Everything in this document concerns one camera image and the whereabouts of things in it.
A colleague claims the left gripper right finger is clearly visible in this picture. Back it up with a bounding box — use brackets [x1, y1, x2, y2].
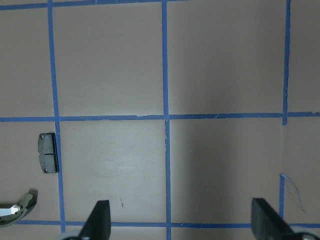
[251, 198, 295, 240]

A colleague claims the black brake pad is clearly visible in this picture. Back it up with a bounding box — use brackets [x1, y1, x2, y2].
[37, 132, 59, 174]

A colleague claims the olive brake shoe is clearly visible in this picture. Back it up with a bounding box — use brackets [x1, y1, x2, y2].
[0, 192, 38, 228]

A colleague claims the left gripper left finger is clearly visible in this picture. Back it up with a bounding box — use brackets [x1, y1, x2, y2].
[78, 200, 111, 240]

